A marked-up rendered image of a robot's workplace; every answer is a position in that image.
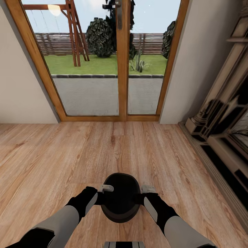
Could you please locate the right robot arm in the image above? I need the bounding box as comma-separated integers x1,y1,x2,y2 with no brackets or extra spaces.
131,185,218,248

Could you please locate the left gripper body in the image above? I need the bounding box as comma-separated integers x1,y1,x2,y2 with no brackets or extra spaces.
98,192,110,205

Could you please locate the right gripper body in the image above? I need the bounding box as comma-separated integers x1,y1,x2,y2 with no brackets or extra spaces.
134,193,145,206

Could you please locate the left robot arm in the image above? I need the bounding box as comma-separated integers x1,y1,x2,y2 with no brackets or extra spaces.
6,184,114,248

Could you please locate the cauldron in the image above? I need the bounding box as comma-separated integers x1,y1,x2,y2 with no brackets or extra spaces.
101,173,141,223

